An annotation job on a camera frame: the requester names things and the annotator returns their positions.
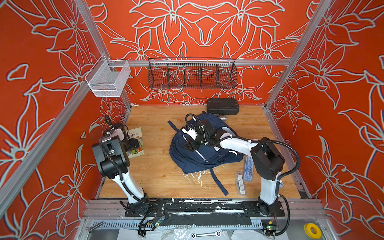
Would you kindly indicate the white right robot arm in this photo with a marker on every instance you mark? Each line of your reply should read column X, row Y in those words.
column 267, row 159

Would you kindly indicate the white wire wall basket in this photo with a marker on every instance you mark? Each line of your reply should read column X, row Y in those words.
column 108, row 78

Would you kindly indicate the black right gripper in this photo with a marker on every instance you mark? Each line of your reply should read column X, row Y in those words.
column 190, row 146

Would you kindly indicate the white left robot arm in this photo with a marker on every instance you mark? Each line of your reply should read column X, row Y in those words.
column 111, row 157

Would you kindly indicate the black plastic tool case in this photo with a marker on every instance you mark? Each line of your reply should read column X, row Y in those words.
column 224, row 106

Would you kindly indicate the Chinese history picture book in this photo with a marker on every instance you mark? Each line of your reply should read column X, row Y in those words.
column 137, row 132

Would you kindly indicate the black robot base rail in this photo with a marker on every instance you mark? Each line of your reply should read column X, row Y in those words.
column 168, row 206

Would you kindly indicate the clear pencil case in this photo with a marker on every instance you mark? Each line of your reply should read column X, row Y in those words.
column 240, row 183

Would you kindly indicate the yellow tape roll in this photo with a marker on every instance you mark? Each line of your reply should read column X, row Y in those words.
column 312, row 231

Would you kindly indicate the blue stationery set pack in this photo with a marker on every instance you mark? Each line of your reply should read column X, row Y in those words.
column 248, row 169

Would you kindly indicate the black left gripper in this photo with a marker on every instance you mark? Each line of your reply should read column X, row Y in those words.
column 132, row 144

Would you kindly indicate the navy blue student backpack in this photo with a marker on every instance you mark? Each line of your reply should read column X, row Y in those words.
column 205, row 158

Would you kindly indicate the black wire wall basket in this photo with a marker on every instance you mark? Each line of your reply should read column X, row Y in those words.
column 192, row 73

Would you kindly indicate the silver combination wrench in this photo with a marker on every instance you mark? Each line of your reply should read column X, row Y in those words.
column 214, row 234

